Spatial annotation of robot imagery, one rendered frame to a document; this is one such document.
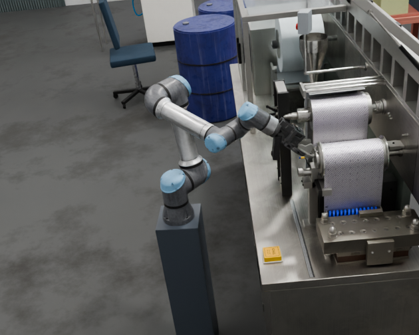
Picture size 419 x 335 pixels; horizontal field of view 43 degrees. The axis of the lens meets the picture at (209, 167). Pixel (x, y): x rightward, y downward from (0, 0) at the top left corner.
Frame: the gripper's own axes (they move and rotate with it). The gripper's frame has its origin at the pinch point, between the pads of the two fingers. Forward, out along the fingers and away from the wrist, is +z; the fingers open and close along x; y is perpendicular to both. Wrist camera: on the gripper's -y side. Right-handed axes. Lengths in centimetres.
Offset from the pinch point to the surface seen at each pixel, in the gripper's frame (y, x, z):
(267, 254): -39.5, -19.3, 5.3
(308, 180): -9.7, 0.7, 7.7
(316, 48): 27, 63, -3
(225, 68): -71, 304, 23
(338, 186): -1.9, -8.0, 15.0
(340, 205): -8.8, -8.0, 22.0
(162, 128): -158, 299, 4
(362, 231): -7.7, -22.7, 27.6
